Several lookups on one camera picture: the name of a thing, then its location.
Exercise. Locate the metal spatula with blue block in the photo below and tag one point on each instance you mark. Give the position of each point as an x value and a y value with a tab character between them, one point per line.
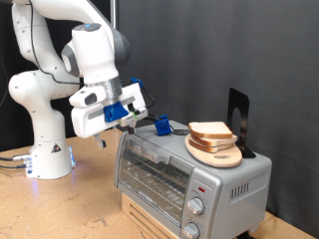
162	127

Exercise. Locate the black curtain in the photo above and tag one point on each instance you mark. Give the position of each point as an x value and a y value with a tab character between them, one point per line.
15	136

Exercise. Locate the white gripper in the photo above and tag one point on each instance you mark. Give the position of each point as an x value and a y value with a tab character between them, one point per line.
83	124

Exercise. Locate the wooden cutting board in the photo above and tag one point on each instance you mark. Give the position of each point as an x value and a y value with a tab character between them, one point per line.
219	159

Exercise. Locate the wrist camera on blue mount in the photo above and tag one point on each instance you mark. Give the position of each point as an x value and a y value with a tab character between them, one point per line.
114	113

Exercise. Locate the red indicator light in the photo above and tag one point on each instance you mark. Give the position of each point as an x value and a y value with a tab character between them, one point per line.
201	190

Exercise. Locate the black metal bookend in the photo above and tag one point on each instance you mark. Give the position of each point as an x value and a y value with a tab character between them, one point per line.
244	109

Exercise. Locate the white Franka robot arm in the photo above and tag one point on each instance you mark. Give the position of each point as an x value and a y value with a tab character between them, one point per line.
40	89

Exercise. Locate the grey backdrop cloth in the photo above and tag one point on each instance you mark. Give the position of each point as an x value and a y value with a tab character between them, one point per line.
206	49

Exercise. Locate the silver toaster oven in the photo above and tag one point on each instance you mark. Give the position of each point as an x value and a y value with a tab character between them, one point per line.
232	212

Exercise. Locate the wooden box under oven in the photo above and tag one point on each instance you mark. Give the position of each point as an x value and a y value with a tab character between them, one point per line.
139	219

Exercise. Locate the silver oven knob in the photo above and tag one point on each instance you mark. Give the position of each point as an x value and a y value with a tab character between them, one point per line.
190	231
195	205

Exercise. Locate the vertical metal pole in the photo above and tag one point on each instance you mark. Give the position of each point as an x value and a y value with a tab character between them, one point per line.
114	13

